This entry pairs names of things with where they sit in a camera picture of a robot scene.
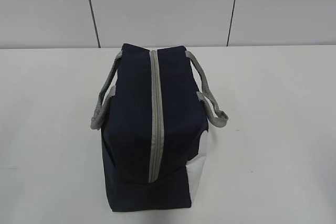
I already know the navy insulated lunch bag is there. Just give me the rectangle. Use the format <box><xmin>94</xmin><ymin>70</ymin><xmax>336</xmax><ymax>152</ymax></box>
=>
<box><xmin>90</xmin><ymin>44</ymin><xmax>228</xmax><ymax>212</ymax></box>

